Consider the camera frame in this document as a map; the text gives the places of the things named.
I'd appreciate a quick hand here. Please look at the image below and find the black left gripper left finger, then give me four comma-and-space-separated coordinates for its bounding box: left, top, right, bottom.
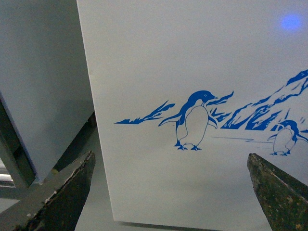
0, 151, 96, 231

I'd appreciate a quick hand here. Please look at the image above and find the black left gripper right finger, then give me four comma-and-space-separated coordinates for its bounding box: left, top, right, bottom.
247, 153, 308, 231

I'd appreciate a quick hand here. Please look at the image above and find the grey white cabinet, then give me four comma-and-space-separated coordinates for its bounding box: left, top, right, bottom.
0, 0, 94, 182

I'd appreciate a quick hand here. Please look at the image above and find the white chest freezer blue rim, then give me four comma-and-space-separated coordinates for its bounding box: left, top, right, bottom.
77, 0, 308, 231

